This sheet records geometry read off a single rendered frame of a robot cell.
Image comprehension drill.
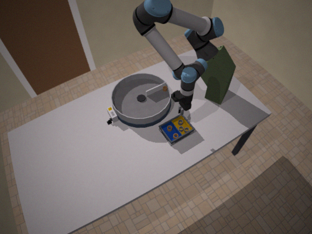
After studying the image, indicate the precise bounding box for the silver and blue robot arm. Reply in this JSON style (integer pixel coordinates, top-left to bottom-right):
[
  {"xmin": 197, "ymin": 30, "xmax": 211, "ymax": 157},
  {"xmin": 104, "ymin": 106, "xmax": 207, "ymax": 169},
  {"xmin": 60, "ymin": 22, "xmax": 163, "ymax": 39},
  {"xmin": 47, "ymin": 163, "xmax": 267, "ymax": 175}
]
[{"xmin": 133, "ymin": 0, "xmax": 224, "ymax": 91}]

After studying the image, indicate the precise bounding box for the blue and yellow divided bin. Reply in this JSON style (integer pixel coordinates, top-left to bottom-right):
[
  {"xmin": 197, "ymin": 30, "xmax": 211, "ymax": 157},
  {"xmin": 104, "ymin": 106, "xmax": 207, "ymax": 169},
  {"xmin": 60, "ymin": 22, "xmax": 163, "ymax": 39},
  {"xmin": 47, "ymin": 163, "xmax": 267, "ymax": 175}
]
[{"xmin": 159, "ymin": 115, "xmax": 195, "ymax": 146}]

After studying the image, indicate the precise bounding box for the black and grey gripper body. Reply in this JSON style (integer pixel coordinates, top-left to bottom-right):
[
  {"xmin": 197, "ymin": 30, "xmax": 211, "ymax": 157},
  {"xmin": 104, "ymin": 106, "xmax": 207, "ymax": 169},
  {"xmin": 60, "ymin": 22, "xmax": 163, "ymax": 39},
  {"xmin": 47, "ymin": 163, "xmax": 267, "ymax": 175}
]
[{"xmin": 171, "ymin": 87, "xmax": 194, "ymax": 111}]

